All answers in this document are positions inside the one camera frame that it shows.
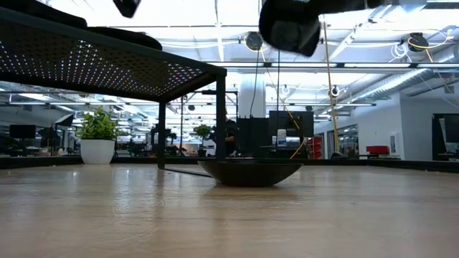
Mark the black background monitor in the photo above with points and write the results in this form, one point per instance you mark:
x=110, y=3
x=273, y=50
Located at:
x=22, y=132

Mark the green plant in white pot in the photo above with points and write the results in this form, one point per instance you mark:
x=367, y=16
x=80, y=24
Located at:
x=97, y=150

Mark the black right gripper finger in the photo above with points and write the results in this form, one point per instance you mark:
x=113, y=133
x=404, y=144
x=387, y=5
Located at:
x=344, y=4

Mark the red storage bins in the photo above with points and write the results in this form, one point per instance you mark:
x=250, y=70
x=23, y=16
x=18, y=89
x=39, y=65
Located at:
x=315, y=147

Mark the large black monitor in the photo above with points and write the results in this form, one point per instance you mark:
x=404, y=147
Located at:
x=448, y=125

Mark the red box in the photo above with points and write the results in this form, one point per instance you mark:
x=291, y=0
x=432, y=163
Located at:
x=377, y=149

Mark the person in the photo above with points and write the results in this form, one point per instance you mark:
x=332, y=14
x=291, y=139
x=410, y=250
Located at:
x=231, y=136

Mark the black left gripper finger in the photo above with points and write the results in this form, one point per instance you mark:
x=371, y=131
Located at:
x=127, y=7

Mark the black perforated metal rack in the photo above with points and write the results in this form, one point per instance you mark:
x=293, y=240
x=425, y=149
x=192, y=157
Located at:
x=89, y=68

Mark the black studio softbox light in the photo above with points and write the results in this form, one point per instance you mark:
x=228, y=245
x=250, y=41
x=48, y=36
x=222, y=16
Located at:
x=65, y=120

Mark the silver ventilation duct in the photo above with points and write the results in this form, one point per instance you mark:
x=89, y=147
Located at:
x=394, y=83

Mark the white bottle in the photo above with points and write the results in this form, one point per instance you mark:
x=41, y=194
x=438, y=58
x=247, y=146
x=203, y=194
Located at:
x=282, y=138

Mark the black aluminium table frame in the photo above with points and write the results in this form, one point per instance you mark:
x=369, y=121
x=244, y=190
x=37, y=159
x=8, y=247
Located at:
x=43, y=162

